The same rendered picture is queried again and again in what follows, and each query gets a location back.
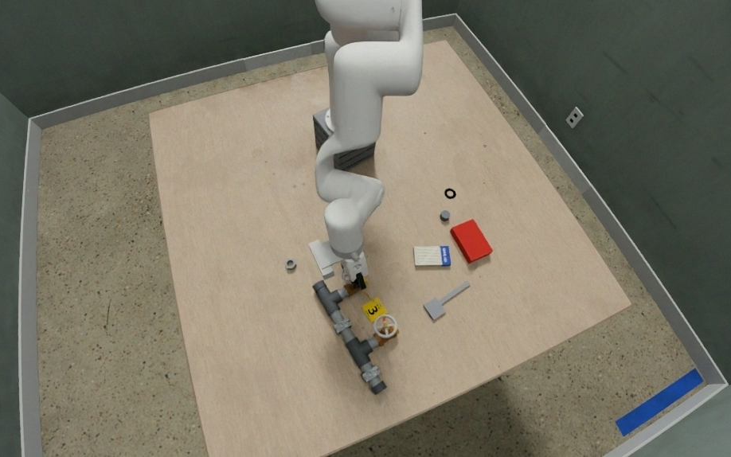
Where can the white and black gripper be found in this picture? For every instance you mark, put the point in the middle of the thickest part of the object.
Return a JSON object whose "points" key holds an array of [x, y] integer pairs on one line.
{"points": [[356, 269]]}

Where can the grey pipe manifold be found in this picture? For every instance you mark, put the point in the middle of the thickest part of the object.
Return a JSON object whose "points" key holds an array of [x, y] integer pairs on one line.
{"points": [[358, 350]]}

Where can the red rectangular block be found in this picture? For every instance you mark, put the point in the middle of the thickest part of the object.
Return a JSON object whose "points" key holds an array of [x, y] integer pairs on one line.
{"points": [[472, 243]]}

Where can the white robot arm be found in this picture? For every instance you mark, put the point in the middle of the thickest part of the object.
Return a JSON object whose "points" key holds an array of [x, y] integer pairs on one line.
{"points": [[360, 75]]}

